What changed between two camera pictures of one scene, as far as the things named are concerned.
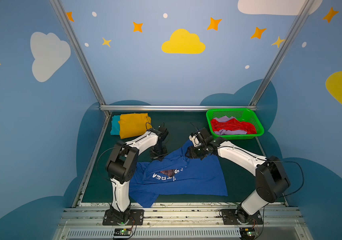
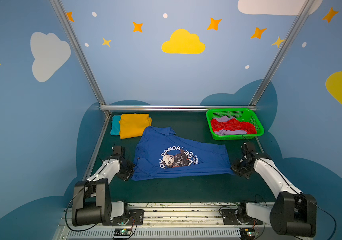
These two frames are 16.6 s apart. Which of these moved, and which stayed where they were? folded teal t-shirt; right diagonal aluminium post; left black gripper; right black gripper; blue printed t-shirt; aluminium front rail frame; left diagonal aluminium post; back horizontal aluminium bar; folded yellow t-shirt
Moved: left black gripper; blue printed t-shirt; right black gripper
Stayed: right diagonal aluminium post; folded teal t-shirt; left diagonal aluminium post; folded yellow t-shirt; back horizontal aluminium bar; aluminium front rail frame
